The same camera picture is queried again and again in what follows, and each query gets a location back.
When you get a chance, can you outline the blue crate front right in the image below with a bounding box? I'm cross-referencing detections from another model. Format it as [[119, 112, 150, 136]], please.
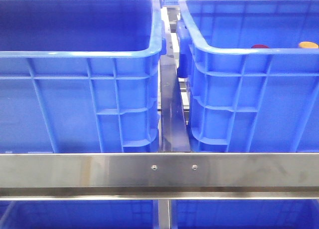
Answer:
[[176, 0, 319, 153]]

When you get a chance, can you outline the blue crate lower left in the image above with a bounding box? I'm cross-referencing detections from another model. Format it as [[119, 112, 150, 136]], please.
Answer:
[[0, 200, 159, 229]]

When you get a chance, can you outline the blue crate lower right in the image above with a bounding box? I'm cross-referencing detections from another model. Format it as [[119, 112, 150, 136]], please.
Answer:
[[175, 200, 319, 229]]

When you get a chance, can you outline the red mushroom push button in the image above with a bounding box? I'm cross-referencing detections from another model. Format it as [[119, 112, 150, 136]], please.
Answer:
[[251, 44, 270, 48]]

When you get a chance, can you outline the steel rack front rail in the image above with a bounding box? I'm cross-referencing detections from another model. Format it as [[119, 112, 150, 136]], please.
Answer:
[[0, 153, 319, 201]]

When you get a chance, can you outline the yellow push button top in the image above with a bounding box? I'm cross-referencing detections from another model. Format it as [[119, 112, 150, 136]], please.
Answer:
[[298, 41, 319, 49]]

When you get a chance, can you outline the blue crate front left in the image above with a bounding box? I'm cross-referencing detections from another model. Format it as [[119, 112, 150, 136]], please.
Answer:
[[0, 0, 165, 154]]

